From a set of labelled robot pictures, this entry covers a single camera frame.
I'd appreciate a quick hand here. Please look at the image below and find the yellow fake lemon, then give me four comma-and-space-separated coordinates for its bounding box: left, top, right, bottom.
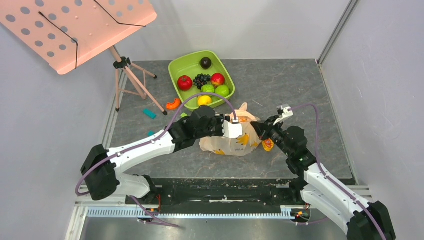
197, 95, 213, 107

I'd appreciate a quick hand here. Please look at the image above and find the yellow orange round toy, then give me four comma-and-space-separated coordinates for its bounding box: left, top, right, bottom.
262, 138, 275, 152

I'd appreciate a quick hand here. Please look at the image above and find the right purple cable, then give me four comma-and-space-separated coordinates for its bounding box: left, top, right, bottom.
287, 102, 388, 240

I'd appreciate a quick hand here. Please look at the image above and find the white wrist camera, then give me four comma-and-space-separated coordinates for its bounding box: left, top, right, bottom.
222, 120, 243, 139
273, 104, 294, 126

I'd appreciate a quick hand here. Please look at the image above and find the aluminium frame rail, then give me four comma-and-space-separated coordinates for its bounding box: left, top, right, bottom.
66, 186, 371, 240

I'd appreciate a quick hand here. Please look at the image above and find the pink music stand tripod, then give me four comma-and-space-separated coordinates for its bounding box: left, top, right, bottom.
109, 45, 168, 116

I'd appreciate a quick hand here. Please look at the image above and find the red fake apple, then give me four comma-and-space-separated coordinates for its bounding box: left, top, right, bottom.
210, 72, 226, 88

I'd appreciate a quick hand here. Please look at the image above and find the purple cable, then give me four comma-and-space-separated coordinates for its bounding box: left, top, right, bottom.
287, 102, 388, 240
75, 92, 238, 229

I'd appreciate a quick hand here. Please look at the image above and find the dark purple fake plum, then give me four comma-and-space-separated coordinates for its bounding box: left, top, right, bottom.
199, 57, 212, 70

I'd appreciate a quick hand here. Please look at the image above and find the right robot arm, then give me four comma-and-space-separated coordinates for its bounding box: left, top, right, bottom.
250, 116, 396, 240

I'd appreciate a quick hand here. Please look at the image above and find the green bumpy fake fruit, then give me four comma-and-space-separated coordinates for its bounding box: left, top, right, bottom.
200, 84, 215, 93

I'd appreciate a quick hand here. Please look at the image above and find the black fake grape bunch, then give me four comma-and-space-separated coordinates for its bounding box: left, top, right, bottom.
192, 73, 211, 90

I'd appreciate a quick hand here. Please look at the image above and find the green plastic basin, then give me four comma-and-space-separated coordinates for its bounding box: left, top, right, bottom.
168, 50, 236, 112

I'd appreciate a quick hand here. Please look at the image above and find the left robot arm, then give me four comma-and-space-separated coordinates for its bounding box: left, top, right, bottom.
81, 106, 242, 204

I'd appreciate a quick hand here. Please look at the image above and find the red fake pomegranate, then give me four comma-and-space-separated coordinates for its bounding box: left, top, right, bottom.
177, 75, 193, 92

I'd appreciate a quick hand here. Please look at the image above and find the teal toy block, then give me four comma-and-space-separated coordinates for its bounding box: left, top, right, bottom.
142, 108, 157, 119

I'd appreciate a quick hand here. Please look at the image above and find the orange curved toy block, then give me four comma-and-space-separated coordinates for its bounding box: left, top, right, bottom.
166, 98, 182, 110

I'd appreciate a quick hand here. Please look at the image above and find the beige plastic banana-print bag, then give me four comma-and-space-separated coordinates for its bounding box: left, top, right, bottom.
199, 102, 262, 157

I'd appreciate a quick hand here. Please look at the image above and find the pink perforated music stand desk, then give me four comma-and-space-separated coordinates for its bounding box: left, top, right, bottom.
0, 0, 157, 75

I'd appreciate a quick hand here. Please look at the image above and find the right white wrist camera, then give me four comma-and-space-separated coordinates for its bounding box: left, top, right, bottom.
273, 104, 294, 126

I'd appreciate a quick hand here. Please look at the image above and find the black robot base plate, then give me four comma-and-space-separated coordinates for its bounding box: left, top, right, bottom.
139, 178, 307, 206

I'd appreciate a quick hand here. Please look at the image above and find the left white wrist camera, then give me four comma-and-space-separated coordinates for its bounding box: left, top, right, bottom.
222, 120, 243, 139

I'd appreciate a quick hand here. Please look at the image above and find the green fake apple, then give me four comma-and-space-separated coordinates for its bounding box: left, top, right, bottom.
215, 85, 230, 98

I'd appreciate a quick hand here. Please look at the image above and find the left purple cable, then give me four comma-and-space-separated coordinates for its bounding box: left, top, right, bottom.
75, 92, 238, 229

